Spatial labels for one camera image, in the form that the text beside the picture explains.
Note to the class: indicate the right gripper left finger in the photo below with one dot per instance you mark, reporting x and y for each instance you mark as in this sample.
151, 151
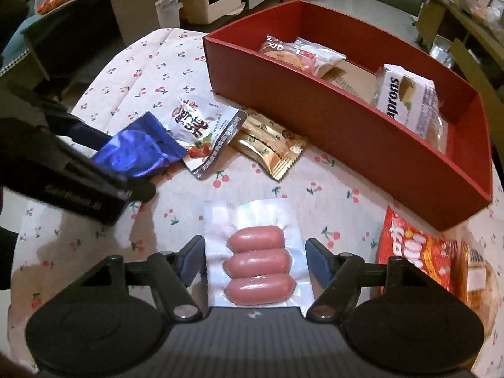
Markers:
190, 260

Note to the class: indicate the shiny blue foil packet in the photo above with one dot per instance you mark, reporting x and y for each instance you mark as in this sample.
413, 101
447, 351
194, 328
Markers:
142, 150

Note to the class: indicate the white cardboard storage box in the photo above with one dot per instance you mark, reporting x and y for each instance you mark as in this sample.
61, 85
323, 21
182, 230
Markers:
205, 12

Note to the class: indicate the white plastic storage bin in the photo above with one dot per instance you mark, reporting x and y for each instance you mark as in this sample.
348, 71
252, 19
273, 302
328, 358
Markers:
168, 13

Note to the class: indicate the long wooden tv cabinet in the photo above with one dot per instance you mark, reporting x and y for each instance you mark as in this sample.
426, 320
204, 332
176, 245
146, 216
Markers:
478, 55

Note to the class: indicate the red candy packet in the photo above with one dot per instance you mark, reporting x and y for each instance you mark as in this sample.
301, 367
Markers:
433, 255

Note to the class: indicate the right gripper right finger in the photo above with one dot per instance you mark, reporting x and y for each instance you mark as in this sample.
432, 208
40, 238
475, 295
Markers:
321, 262

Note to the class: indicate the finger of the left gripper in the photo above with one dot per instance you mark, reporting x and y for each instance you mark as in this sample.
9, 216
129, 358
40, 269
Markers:
134, 186
88, 136

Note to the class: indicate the white sandwich cracker packet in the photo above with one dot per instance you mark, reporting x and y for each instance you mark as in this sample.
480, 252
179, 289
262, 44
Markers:
407, 98

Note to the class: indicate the silver foil bag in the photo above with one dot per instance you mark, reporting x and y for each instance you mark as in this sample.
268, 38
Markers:
440, 51

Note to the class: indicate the white silver snack packet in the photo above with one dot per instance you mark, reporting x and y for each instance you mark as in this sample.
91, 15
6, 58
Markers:
316, 58

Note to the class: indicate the white jujube snack packet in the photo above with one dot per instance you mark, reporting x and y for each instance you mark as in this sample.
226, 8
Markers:
203, 127

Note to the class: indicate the brown pastry in wrapper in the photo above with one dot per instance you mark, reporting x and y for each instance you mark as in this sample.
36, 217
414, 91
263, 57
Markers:
477, 286

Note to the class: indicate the round pastry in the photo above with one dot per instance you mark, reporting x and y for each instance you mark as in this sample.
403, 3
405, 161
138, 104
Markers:
438, 131

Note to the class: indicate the red meat floss cake packet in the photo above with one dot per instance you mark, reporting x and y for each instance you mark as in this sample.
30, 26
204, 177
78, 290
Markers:
288, 53

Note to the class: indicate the red cardboard box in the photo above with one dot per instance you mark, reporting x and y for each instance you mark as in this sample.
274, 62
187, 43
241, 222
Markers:
444, 189

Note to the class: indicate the vacuum packed pink sausages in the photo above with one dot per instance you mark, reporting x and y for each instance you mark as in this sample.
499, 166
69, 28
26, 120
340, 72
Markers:
255, 256

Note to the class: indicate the gold coffee sachets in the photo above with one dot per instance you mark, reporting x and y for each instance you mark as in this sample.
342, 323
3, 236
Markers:
268, 143

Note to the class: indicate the cherry print tablecloth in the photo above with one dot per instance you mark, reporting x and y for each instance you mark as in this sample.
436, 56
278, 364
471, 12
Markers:
332, 203

